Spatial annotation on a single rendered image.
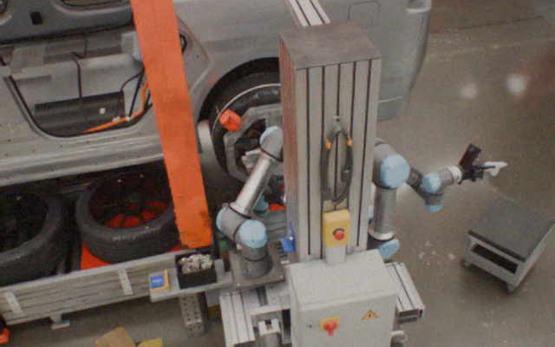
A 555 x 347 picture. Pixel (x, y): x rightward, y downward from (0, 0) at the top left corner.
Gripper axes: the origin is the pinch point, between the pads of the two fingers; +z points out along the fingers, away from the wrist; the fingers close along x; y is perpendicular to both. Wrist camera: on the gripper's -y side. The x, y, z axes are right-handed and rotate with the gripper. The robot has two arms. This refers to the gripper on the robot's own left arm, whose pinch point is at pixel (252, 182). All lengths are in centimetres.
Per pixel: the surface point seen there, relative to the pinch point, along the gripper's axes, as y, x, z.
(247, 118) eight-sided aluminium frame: -26.4, 17.1, 12.7
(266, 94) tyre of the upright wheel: -34.0, 32.0, 9.7
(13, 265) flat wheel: 36, -88, 103
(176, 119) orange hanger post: -54, -30, 17
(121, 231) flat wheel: 32, -42, 65
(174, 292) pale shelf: 38, -57, 14
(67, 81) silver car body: -8, 17, 158
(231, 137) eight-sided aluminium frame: -16.2, 9.8, 19.4
